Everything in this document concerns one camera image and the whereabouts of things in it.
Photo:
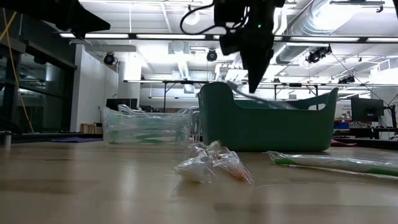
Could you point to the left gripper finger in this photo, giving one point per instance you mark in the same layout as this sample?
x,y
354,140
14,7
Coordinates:
x,y
84,18

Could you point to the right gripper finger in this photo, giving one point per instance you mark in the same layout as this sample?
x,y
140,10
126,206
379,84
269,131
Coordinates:
x,y
256,68

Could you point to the blue white toothbrush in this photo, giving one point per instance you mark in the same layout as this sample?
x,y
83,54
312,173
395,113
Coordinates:
x,y
264,101

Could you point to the orange white toothbrush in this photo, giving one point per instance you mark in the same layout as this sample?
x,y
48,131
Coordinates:
x,y
194,169

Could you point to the green plastic basin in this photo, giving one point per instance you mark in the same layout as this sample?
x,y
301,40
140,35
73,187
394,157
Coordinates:
x,y
264,133

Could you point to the linear ceiling light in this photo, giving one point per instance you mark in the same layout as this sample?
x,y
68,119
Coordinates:
x,y
155,36

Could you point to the small black ceiling fixture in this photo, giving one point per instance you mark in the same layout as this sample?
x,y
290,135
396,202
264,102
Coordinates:
x,y
345,80

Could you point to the wooden block stack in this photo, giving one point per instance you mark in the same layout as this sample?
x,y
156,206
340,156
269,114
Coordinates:
x,y
90,127

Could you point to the small clear plastic bin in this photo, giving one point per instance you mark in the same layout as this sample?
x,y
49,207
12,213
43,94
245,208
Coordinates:
x,y
124,124

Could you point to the large black monitor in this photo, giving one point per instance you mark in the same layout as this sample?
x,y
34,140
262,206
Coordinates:
x,y
367,109

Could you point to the black background desk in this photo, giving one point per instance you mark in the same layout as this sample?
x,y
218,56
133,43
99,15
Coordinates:
x,y
367,132

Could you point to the small grey cylinder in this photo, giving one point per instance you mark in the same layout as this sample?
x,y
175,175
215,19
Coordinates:
x,y
7,140

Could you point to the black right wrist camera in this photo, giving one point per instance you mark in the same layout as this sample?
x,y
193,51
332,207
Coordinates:
x,y
230,14

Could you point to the black ceiling camera cluster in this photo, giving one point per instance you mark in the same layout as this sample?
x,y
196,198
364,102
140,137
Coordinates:
x,y
317,55

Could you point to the black aluminium table frame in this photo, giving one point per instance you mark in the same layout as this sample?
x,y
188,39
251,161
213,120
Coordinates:
x,y
37,136

